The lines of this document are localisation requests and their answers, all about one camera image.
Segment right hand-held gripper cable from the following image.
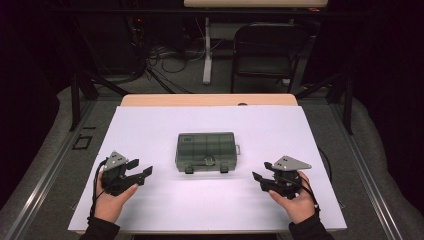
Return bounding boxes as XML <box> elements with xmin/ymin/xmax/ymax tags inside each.
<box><xmin>295</xmin><ymin>175</ymin><xmax>322</xmax><ymax>215</ymax></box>

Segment wooden table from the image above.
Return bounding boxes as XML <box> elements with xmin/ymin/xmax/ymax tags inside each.
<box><xmin>75</xmin><ymin>93</ymin><xmax>338</xmax><ymax>236</ymax></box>

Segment black cable beside table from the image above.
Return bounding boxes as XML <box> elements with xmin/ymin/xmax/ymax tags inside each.
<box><xmin>317</xmin><ymin>146</ymin><xmax>334</xmax><ymax>184</ymax></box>

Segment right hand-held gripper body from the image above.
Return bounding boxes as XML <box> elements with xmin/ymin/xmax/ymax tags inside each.
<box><xmin>259</xmin><ymin>155</ymin><xmax>313</xmax><ymax>201</ymax></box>

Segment white desk leg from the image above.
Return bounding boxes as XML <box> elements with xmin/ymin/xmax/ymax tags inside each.
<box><xmin>202</xmin><ymin>17</ymin><xmax>215</xmax><ymax>86</ymax></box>

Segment left hand-held gripper cable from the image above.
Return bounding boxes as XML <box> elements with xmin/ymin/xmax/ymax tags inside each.
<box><xmin>87</xmin><ymin>159</ymin><xmax>110</xmax><ymax>224</ymax></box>

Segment person's right hand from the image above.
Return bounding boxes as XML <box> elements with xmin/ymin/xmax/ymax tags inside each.
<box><xmin>268</xmin><ymin>170</ymin><xmax>317</xmax><ymax>225</ymax></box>

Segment bundle of floor cables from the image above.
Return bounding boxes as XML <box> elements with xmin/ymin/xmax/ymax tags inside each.
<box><xmin>142</xmin><ymin>39</ymin><xmax>205</xmax><ymax>95</ymax></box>

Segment black folding chair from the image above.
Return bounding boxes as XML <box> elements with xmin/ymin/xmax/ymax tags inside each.
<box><xmin>230</xmin><ymin>21</ymin><xmax>310</xmax><ymax>95</ymax></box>

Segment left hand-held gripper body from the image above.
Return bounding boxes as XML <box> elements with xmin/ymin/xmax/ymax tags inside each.
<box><xmin>100</xmin><ymin>150</ymin><xmax>147</xmax><ymax>197</ymax></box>

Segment black metal crossbar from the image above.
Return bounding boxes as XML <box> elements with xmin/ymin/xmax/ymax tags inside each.
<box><xmin>56</xmin><ymin>7</ymin><xmax>371</xmax><ymax>17</ymax></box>

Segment person's left hand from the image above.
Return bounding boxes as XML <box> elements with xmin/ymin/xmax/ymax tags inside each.
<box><xmin>94</xmin><ymin>170</ymin><xmax>140</xmax><ymax>224</ymax></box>

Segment light wooden desk top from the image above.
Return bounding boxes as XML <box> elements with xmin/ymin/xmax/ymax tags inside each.
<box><xmin>183</xmin><ymin>0</ymin><xmax>329</xmax><ymax>9</ymax></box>

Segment hand-held gripper cable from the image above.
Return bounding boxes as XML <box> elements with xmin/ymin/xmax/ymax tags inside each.
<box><xmin>295</xmin><ymin>175</ymin><xmax>322</xmax><ymax>215</ymax></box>
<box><xmin>87</xmin><ymin>159</ymin><xmax>110</xmax><ymax>224</ymax></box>

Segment black metal stand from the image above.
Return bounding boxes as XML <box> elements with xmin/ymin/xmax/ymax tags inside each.
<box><xmin>294</xmin><ymin>70</ymin><xmax>355</xmax><ymax>136</ymax></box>
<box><xmin>68</xmin><ymin>70</ymin><xmax>130</xmax><ymax>132</ymax></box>

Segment grey translucent storage box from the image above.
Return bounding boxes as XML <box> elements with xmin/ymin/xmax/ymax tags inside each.
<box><xmin>174</xmin><ymin>131</ymin><xmax>241</xmax><ymax>175</ymax></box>

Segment metal floor rail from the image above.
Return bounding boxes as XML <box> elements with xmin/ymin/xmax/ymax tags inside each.
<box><xmin>2</xmin><ymin>99</ymin><xmax>98</xmax><ymax>240</ymax></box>
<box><xmin>327</xmin><ymin>103</ymin><xmax>405</xmax><ymax>240</ymax></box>

